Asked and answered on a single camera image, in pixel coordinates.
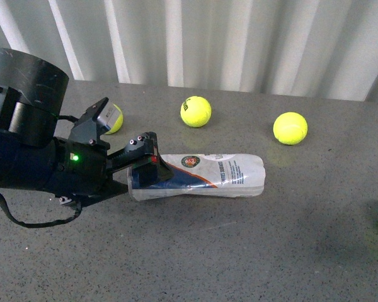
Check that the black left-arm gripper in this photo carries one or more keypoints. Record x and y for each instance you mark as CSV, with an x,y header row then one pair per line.
x,y
81,175

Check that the clear plastic tennis ball can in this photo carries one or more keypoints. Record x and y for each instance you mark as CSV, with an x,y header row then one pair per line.
x,y
222,175

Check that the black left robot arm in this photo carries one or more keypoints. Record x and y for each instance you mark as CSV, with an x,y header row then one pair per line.
x,y
31,96

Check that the Wilson-logo yellow tennis ball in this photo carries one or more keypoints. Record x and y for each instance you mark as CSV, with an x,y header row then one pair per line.
x,y
196,111

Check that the white pleated curtain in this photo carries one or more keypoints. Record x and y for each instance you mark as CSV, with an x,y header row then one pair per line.
x,y
326,49

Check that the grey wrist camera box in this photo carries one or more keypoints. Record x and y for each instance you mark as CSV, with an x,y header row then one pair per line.
x,y
96,117

